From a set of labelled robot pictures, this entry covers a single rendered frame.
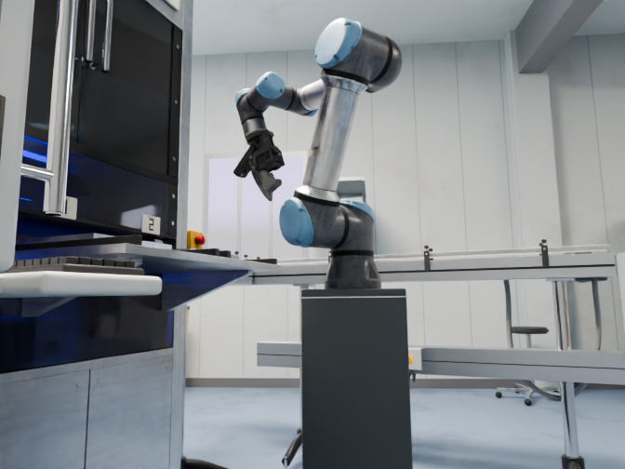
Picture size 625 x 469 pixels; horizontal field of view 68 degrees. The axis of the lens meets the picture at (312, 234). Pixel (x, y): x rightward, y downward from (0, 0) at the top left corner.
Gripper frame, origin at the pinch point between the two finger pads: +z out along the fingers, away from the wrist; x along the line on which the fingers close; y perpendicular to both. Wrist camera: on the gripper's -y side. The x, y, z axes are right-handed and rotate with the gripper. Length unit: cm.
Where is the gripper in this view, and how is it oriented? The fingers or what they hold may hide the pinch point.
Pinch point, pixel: (267, 197)
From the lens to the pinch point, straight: 142.4
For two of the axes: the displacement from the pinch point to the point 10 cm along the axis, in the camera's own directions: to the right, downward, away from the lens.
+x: 4.7, 0.8, 8.8
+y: 8.4, -3.4, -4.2
